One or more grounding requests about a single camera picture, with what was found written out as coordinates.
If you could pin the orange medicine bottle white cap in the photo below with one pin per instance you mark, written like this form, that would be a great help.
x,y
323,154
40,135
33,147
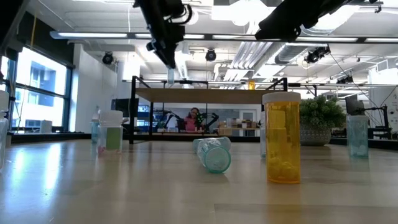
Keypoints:
x,y
251,85
281,140

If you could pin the black round ceiling fixture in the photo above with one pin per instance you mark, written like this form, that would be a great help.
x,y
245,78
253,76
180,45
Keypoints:
x,y
211,55
108,58

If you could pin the person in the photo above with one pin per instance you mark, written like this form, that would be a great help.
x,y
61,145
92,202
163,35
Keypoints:
x,y
191,123

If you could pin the potted green plant grey pot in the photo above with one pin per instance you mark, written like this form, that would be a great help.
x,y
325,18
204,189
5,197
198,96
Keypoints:
x,y
320,115

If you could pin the wooden table with boxes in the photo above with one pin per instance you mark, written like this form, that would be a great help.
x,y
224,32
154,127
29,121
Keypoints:
x,y
225,130

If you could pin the small white box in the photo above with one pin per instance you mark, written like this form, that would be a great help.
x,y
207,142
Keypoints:
x,y
46,126

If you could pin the black monitor on arm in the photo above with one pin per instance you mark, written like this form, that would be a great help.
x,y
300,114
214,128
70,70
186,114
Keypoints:
x,y
354,104

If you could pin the long overhead light bar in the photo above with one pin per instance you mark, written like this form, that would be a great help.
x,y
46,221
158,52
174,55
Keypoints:
x,y
93,35

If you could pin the wooden shelf black metal frame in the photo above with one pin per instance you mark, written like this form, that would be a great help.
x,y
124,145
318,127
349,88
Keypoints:
x,y
202,96

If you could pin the black aluminium rig frame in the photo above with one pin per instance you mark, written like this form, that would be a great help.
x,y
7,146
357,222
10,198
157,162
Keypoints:
x,y
62,137

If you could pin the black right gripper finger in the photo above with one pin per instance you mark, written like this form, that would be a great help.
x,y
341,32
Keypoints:
x,y
276,29

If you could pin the black background robot arm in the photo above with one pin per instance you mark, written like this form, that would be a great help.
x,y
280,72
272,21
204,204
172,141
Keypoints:
x,y
213,118

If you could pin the black ceiling camera mount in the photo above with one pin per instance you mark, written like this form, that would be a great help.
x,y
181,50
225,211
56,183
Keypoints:
x,y
317,54

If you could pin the large glass window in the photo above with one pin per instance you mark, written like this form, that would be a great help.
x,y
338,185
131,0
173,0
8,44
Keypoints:
x,y
40,109

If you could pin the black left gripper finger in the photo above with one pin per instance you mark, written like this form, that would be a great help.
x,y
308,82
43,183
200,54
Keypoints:
x,y
159,49
174,51

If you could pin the black computer monitor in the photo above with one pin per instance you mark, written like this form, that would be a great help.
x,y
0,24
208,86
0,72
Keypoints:
x,y
124,107

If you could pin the light blue medicine bottle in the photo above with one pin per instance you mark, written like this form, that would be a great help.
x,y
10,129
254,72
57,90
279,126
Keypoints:
x,y
170,77

